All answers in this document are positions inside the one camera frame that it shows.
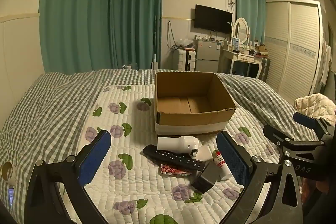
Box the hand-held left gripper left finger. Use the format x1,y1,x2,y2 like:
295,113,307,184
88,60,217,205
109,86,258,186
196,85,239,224
24,130,111,224

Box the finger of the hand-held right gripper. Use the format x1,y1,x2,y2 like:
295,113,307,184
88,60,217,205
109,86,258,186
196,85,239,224
263,124,326,147
293,112,336,136

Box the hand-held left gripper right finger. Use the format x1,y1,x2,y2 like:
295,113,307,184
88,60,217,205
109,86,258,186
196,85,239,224
216,131,304,224

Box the white bottle with red label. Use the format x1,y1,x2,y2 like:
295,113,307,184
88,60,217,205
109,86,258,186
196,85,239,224
212,150,233,180

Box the small white box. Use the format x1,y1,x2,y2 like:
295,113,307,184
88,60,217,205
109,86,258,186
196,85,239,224
197,145,214,162

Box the black power adapter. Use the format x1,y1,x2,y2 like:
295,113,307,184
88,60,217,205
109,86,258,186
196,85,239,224
191,161,221,193

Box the cardboard box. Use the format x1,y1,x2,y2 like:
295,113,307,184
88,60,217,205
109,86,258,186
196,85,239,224
154,71,237,136

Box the white cylindrical device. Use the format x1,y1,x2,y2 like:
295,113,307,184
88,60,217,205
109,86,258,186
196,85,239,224
157,135,202,159

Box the black remote control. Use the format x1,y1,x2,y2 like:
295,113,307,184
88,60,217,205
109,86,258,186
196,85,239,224
142,144,206,172

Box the beige quilted jacket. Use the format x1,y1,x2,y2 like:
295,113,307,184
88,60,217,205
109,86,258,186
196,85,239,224
294,93,336,127

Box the white floral quilted mat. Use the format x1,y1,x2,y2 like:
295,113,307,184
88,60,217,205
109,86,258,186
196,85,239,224
59,84,294,224

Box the hanging white towels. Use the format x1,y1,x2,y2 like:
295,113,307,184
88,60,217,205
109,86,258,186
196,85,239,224
321,38,333,86

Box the dark suitcase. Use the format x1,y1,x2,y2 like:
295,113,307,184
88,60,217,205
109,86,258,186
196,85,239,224
259,56,271,81

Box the white louvered wardrobe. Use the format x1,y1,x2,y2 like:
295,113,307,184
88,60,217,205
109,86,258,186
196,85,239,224
264,0,327,95

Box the white round holed object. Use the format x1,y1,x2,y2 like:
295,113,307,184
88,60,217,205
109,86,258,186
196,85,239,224
1,161,18,186

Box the white vanity table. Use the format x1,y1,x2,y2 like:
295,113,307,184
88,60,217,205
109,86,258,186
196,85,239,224
219,46,264,80

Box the grey small fridge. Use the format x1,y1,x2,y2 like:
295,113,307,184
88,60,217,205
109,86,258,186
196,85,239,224
194,39,223,73

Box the white suitcase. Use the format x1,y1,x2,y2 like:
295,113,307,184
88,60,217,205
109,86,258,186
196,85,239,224
176,48,197,72

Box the white oval mirror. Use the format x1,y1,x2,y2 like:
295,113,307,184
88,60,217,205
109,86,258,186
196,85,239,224
232,17,251,46

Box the clear plastic bag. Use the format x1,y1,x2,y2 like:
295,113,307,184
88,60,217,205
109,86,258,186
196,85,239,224
178,38,196,50

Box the narrow green curtain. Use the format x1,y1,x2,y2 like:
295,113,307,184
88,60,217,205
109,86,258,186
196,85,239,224
234,0,267,44

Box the white pole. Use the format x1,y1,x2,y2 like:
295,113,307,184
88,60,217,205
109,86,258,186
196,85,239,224
152,15,159,70

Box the wide green curtain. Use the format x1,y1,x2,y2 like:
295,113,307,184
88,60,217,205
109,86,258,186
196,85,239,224
39,0,114,74

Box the black wall television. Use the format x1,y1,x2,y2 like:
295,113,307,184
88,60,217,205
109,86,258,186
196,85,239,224
194,4,233,33

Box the wall cables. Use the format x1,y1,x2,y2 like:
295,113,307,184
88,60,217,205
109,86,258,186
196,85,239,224
166,20,179,52

